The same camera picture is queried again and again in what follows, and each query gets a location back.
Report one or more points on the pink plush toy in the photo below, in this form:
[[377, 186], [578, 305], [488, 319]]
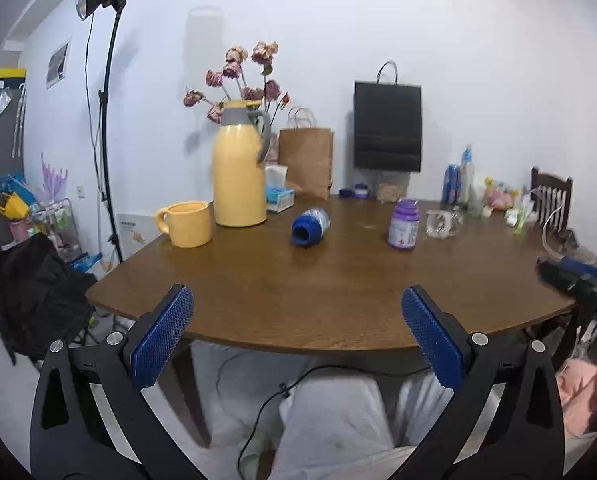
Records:
[[498, 194]]

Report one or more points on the black cloth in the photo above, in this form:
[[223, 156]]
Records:
[[31, 295]]

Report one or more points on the yellow thermos jug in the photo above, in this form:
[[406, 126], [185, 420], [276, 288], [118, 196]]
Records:
[[238, 175]]

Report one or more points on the green and white packet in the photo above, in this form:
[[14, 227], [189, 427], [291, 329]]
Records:
[[521, 217]]

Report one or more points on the purple jar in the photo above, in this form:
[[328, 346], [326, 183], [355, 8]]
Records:
[[403, 227]]

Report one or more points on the brown paper bag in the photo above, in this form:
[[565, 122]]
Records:
[[306, 162]]

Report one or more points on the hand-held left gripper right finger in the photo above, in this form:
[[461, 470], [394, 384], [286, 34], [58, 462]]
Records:
[[432, 336]]

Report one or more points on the pink cloth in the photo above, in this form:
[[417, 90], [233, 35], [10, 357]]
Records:
[[578, 395]]

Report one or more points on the purple branch decoration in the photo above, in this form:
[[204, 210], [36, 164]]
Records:
[[53, 179]]

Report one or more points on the dried pink flowers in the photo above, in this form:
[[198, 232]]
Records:
[[238, 67]]

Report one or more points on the wall picture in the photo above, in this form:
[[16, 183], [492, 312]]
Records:
[[57, 64]]

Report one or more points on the dark wooden chair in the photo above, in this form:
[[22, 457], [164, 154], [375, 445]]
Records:
[[551, 195]]

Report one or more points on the blue-capped bottle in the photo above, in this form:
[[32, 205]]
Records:
[[310, 226]]

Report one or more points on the clear drinking glass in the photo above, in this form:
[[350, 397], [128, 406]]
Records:
[[476, 204]]

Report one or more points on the small blue lidded container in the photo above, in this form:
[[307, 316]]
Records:
[[361, 190]]

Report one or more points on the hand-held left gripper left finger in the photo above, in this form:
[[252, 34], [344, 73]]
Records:
[[162, 336]]

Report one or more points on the clear glass mug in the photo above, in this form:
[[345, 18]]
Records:
[[442, 224]]

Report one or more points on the white cardboard box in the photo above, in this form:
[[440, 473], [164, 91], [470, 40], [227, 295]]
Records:
[[131, 227]]

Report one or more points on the clear snack jar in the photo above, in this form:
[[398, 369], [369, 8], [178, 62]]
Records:
[[391, 187]]

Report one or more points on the blue and white box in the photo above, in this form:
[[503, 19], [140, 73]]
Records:
[[280, 199]]

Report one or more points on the yellow and blue toy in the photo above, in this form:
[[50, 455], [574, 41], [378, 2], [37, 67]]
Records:
[[11, 202]]

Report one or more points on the blue can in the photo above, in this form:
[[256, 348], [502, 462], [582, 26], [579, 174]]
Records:
[[451, 184]]

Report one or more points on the black paper bag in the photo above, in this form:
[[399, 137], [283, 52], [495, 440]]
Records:
[[387, 127]]

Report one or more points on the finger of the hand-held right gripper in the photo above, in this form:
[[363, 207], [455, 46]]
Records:
[[558, 272]]

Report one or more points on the yellow mug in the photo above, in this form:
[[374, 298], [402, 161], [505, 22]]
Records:
[[191, 224]]

